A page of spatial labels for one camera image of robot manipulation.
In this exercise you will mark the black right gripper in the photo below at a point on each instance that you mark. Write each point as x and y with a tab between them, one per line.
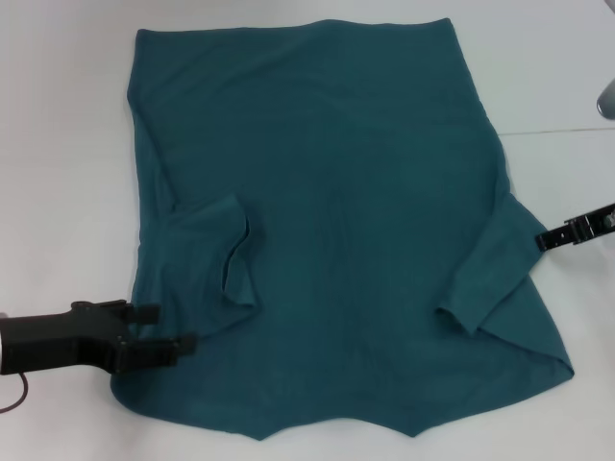
606	223

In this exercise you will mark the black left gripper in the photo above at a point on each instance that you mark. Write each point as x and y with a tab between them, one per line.
57	341

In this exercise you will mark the teal blue shirt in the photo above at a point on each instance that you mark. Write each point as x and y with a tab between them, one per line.
336	192

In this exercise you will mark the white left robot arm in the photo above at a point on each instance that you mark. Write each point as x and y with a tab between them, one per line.
1	343

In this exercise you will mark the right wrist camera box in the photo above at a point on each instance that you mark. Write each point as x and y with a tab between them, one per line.
607	101

